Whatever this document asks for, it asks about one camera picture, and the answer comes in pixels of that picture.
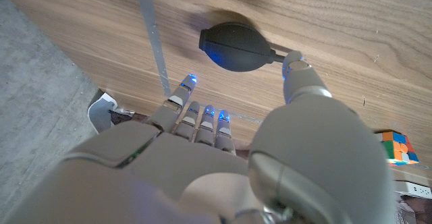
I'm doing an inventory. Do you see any white power strip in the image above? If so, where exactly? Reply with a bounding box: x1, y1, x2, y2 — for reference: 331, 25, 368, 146
393, 179, 432, 200

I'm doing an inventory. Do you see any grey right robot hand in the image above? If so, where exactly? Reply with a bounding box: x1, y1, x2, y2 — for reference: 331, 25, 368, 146
3, 50, 399, 224

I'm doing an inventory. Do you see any multicolour puzzle cube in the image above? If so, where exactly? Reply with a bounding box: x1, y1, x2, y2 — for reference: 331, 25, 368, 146
375, 130, 420, 166

